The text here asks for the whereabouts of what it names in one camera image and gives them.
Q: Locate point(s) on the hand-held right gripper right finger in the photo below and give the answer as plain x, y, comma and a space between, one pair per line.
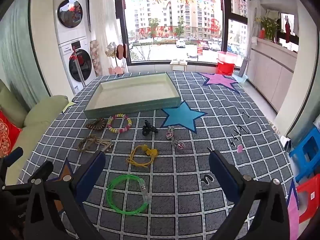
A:
223, 173

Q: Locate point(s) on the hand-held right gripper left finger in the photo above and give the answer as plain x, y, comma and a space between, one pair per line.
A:
91, 173

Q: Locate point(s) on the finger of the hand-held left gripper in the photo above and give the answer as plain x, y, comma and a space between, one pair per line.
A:
42, 169
13, 153

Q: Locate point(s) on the green plastic bangle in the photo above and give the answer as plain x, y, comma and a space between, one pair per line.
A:
110, 192

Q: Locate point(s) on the teal shallow tray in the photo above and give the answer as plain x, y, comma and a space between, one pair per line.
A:
140, 90

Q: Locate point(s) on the red patterned cushion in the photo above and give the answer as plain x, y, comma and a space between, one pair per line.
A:
7, 132

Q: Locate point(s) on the green sofa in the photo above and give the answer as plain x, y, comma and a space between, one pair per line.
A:
37, 112

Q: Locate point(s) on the grey checked star rug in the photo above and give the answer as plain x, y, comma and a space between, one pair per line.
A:
175, 180

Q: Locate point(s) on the black hair claw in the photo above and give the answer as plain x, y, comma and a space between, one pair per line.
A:
147, 128

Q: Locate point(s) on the blue plastic stool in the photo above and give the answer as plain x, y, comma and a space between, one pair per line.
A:
298, 157

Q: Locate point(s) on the red plastic stool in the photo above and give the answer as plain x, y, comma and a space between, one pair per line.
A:
310, 187

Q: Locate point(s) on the light blue basin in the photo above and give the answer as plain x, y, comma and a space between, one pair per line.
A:
240, 78

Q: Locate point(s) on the metal mop pole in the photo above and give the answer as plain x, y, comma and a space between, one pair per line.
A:
80, 71

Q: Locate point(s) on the teal curtain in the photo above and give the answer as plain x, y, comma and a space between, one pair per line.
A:
22, 50

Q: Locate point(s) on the red bucket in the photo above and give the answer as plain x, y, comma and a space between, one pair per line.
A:
225, 68

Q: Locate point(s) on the white washing machine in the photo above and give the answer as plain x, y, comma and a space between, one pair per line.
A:
80, 65

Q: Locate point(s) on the beige low cabinet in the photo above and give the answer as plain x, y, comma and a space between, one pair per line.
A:
270, 72

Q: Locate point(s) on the pink checkered board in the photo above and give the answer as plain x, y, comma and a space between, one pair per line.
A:
96, 57

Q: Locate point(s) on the pink basin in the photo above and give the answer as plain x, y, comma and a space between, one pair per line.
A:
227, 57

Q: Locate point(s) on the small white stool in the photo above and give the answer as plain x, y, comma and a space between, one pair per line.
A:
178, 65

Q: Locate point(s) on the slipper rack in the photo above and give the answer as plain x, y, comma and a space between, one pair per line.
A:
117, 52

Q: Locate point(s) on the potted green plants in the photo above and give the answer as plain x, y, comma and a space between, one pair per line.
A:
268, 28

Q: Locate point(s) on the white tumble dryer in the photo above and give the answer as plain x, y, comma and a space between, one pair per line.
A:
71, 12

